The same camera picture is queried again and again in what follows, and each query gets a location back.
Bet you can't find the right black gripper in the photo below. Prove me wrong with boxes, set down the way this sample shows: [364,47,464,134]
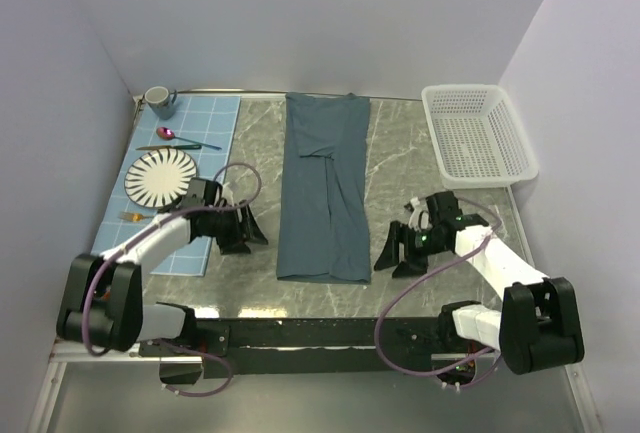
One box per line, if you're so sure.
[372,219,448,279]

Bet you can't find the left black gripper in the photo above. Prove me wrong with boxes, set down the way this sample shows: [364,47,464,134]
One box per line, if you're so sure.
[205,200,268,255]

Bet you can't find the blue-grey t-shirt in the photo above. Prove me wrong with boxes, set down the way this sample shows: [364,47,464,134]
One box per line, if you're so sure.
[276,93,371,284]

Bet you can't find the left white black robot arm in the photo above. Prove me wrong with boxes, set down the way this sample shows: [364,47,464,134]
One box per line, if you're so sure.
[56,178,268,356]

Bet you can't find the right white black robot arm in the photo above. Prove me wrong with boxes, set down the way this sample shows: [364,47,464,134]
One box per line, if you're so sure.
[374,191,585,375]

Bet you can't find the white blue striped plate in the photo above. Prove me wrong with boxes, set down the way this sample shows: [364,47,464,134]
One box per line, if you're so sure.
[124,148,197,210]

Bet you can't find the gold fork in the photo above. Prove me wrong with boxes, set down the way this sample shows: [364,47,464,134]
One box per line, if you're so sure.
[118,211,154,223]

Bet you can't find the white perforated plastic basket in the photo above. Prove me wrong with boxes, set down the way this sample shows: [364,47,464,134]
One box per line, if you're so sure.
[421,84,539,190]

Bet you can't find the iridescent purple spoon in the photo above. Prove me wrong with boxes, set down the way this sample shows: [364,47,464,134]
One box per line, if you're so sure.
[156,126,222,151]

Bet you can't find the grey mug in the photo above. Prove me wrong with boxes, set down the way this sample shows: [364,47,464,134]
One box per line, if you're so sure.
[143,86,178,121]

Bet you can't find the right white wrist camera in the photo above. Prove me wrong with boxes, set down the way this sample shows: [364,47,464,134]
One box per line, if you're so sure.
[405,197,430,231]

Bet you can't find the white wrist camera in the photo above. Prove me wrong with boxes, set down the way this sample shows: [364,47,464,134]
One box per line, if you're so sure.
[405,197,430,231]
[219,181,238,206]

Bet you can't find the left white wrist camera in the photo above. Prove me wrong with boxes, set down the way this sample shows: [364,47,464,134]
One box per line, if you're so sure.
[219,181,238,206]

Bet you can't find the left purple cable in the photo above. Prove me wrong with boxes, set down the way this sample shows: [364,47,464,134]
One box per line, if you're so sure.
[82,161,263,398]

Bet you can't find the aluminium frame rail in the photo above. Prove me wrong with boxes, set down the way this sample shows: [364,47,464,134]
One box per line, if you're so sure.
[47,332,581,364]

